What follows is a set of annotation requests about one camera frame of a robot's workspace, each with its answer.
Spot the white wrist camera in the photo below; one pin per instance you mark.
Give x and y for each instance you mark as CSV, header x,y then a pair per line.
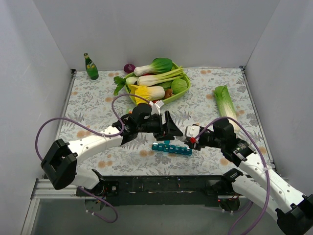
x,y
191,133
157,105

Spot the white pill bottle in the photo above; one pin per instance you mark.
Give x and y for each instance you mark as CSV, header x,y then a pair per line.
x,y
181,138

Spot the black front mounting rail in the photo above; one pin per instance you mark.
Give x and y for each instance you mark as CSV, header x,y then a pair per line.
x,y
205,190

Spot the teal weekly pill organizer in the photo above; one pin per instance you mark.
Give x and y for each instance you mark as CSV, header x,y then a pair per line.
x,y
171,148

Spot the round green cabbage toy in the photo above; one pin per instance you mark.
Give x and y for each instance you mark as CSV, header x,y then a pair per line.
x,y
178,85

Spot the green glass bottle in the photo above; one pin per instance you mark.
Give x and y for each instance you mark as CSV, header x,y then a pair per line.
x,y
91,68

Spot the celery stalk toy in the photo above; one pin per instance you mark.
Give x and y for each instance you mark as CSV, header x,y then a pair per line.
x,y
147,80

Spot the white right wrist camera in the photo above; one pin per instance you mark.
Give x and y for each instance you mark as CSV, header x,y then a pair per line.
x,y
191,133

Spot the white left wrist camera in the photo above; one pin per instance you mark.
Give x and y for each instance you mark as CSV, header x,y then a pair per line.
x,y
157,105

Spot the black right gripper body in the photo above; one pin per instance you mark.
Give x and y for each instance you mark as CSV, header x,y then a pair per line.
x,y
198,143

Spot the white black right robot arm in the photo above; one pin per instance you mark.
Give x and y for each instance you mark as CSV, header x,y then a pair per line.
x,y
254,179

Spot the brown mushroom toy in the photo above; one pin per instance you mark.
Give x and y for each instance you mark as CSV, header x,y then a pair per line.
x,y
168,93

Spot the napa cabbage toy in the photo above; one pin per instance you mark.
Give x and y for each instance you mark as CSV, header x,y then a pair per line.
x,y
224,102

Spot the green bok choy toy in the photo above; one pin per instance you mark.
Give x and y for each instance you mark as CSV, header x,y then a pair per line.
x,y
158,66

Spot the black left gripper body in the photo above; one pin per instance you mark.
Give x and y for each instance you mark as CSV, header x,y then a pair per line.
x,y
163,125

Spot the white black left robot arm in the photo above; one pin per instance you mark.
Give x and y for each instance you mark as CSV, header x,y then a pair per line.
x,y
61,161

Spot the lime green plastic basket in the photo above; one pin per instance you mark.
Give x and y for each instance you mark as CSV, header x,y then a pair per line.
x,y
165,86

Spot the purple onion toy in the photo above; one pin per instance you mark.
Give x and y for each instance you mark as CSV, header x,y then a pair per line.
x,y
129,68

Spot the yellow bok choy toy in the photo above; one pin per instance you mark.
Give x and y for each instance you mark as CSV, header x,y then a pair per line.
x,y
149,93

